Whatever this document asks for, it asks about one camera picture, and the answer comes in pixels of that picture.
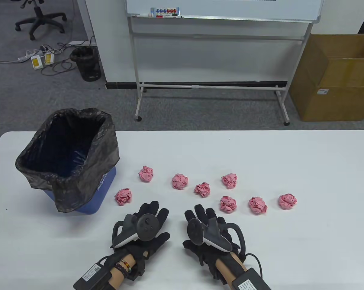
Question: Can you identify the person's right hand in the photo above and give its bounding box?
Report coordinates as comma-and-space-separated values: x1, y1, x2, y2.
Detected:
183, 205, 241, 264

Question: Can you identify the person's left hand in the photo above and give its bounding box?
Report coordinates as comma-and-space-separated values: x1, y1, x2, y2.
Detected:
111, 201, 171, 259

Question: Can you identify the blue recycling bin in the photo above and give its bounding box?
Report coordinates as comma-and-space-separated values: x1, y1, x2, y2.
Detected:
15, 108, 121, 215

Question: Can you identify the person's right forearm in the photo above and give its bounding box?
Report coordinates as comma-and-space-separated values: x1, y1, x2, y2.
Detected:
215, 252, 249, 290

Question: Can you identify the black white motion controller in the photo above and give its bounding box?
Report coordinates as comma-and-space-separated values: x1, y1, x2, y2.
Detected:
186, 216, 246, 260
112, 213, 159, 249

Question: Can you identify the black labelled sensor box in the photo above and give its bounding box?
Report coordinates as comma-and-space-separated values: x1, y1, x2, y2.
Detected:
232, 267, 271, 290
74, 263, 113, 290

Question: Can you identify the large brown cardboard box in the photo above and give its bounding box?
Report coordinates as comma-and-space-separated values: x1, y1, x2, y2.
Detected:
289, 33, 364, 122

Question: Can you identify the black mesh wastebasket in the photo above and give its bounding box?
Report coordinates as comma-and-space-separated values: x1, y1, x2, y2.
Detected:
70, 46, 102, 81

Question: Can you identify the white rolling whiteboard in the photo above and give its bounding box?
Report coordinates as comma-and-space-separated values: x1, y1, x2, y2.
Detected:
125, 0, 324, 126

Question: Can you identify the office chair base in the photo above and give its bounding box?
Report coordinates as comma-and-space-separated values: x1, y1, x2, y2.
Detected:
15, 0, 67, 40

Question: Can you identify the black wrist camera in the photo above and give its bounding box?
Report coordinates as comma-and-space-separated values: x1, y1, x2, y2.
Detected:
201, 258, 223, 281
129, 257, 146, 278

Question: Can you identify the black braided bracelet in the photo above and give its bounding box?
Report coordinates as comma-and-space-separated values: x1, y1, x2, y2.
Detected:
115, 262, 129, 278

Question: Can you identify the thin black sensor cable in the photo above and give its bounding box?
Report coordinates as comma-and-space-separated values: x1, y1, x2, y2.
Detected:
96, 254, 122, 266
245, 253, 264, 277

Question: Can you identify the tangle of black floor cables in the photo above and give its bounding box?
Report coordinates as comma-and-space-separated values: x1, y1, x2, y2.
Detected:
41, 36, 96, 76

